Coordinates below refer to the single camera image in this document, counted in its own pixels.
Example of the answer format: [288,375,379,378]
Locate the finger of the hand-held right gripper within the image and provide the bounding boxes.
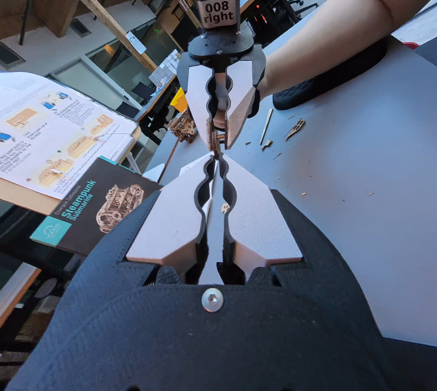
[187,64,219,159]
[224,59,257,150]

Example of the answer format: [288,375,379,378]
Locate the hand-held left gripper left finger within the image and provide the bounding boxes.
[126,153,217,285]

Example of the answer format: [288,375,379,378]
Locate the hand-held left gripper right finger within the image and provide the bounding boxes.
[218,153,304,285]

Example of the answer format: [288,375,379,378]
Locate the wooden wheel disc with pegs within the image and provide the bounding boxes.
[211,129,226,161]

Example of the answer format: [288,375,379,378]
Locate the person's right forearm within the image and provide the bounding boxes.
[258,0,437,99]

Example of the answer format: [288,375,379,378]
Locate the wooden-top background desk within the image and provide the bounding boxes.
[135,71,182,146]

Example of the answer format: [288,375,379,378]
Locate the grey desk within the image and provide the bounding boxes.
[143,0,437,347]

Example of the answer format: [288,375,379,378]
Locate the yellow plastic bin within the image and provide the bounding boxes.
[170,87,188,113]

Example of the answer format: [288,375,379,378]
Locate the stack of small white boxes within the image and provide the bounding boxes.
[148,49,182,88]

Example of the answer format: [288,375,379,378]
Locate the assembled wooden mechanical model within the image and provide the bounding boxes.
[167,109,197,144]

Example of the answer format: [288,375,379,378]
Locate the thin wooden stick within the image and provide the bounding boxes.
[260,108,274,145]

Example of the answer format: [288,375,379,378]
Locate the scattered small wood chips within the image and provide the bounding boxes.
[244,140,374,198]

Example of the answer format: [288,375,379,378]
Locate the white rounded panel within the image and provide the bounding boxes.
[143,162,166,184]

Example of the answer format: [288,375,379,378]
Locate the ladder-shaped wooden scrap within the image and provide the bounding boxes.
[285,118,306,141]

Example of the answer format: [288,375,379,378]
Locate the black model kit box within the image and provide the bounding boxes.
[30,156,163,257]

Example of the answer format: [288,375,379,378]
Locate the large white instruction manual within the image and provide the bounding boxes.
[0,71,138,201]

